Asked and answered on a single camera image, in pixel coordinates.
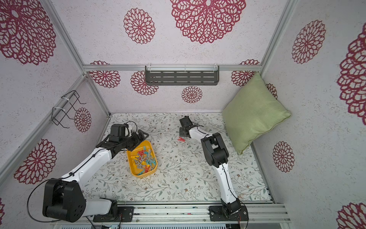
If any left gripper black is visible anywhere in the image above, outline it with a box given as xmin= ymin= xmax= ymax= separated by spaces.
xmin=120 ymin=129 xmax=149 ymax=152

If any yellow plastic storage box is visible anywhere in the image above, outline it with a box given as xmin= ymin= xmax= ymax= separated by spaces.
xmin=127 ymin=140 xmax=158 ymax=178

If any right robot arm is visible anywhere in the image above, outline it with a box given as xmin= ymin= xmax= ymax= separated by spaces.
xmin=179 ymin=116 xmax=242 ymax=218

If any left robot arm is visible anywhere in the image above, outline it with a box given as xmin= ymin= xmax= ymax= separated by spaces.
xmin=43 ymin=124 xmax=149 ymax=222

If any floral table mat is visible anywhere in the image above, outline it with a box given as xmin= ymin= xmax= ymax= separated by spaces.
xmin=83 ymin=113 xmax=271 ymax=202

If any green pillow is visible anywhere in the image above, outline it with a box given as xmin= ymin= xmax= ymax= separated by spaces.
xmin=222 ymin=73 xmax=291 ymax=155

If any grey wall shelf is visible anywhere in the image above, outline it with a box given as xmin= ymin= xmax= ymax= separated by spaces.
xmin=144 ymin=65 xmax=220 ymax=86

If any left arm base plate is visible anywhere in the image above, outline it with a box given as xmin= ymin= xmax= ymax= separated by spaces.
xmin=92 ymin=207 xmax=135 ymax=223

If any black wire wall rack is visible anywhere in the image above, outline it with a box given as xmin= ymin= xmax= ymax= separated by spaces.
xmin=51 ymin=90 xmax=85 ymax=129

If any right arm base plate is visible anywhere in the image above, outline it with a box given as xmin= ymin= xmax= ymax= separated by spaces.
xmin=209 ymin=205 xmax=249 ymax=222

